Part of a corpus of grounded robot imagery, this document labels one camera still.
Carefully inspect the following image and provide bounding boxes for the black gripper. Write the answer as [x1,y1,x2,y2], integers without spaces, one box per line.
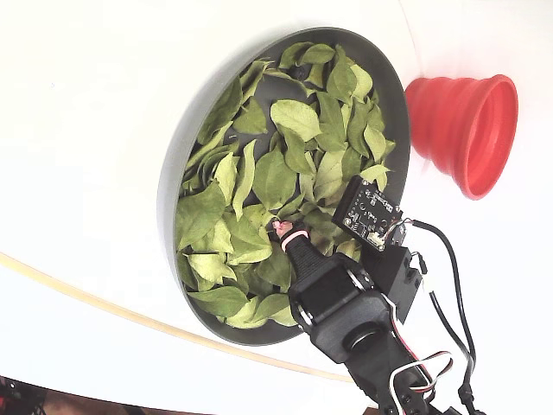
[272,219,424,330]

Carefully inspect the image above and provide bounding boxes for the dark grey bowl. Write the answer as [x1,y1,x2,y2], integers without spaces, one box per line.
[156,26,411,347]

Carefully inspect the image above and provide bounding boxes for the red collapsible cup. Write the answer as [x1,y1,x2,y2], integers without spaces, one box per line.
[404,73,519,201]

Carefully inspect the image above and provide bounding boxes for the green leaf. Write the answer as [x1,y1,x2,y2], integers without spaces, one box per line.
[252,149,299,211]
[175,181,226,252]
[188,252,238,282]
[267,297,299,328]
[313,150,346,198]
[270,99,321,142]
[188,284,250,319]
[300,42,337,66]
[317,91,346,150]

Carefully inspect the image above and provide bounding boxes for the long wooden stick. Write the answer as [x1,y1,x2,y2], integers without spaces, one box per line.
[0,252,355,385]

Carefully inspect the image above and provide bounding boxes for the thin black white wire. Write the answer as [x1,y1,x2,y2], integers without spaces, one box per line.
[414,252,473,368]

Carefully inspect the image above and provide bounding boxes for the black cable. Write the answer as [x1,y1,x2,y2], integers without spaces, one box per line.
[410,219,479,415]

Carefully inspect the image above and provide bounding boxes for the red white servo wire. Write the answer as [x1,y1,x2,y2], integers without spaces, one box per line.
[388,351,455,401]

